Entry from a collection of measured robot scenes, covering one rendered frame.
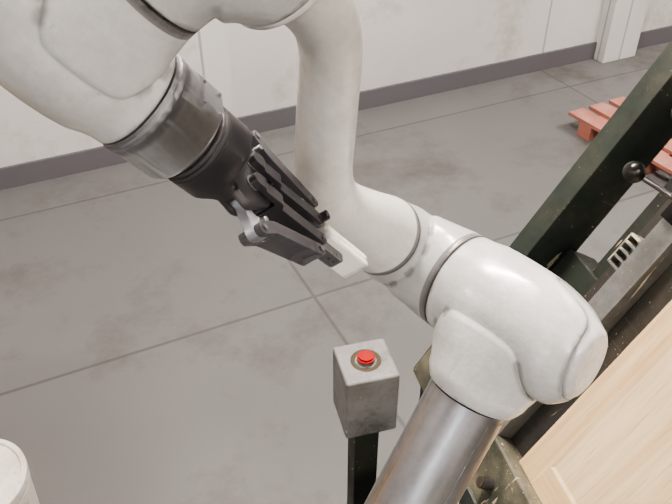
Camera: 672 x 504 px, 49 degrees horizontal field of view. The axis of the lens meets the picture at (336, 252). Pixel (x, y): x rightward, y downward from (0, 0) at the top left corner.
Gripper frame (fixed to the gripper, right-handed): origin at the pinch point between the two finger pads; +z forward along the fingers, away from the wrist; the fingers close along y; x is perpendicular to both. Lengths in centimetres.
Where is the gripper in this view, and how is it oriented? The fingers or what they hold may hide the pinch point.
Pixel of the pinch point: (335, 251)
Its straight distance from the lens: 73.5
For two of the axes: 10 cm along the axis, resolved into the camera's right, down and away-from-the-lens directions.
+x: -8.0, 4.5, 4.0
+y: -1.2, -7.7, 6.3
